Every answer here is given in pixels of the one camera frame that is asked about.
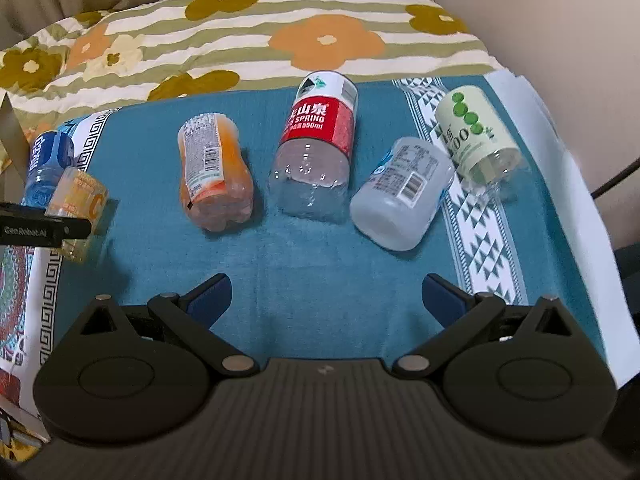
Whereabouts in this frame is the floral striped duvet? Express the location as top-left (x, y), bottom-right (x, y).
top-left (1, 0), bottom-right (499, 139)

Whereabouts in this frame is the grey laptop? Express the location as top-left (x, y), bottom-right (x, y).
top-left (1, 91), bottom-right (30, 204)

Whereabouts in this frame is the green label bottle cup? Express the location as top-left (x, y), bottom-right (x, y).
top-left (435, 84), bottom-right (523, 196)

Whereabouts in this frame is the teal patterned table cloth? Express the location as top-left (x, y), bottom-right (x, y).
top-left (1, 70), bottom-right (639, 411)

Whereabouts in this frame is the black cable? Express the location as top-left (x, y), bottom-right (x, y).
top-left (590, 156), bottom-right (640, 200)

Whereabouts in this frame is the orange label bottle cup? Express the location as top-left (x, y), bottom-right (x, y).
top-left (177, 113), bottom-right (254, 232)

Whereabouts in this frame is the blue label bottle cup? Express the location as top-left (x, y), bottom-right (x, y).
top-left (23, 130), bottom-right (74, 209)

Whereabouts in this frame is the red label bottle cup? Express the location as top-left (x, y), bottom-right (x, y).
top-left (269, 70), bottom-right (358, 223)

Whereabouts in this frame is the white translucent bottle cup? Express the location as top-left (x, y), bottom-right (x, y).
top-left (349, 136), bottom-right (456, 252)

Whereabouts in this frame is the yellow label clear cup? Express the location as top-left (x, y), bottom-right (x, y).
top-left (46, 166), bottom-right (108, 263)

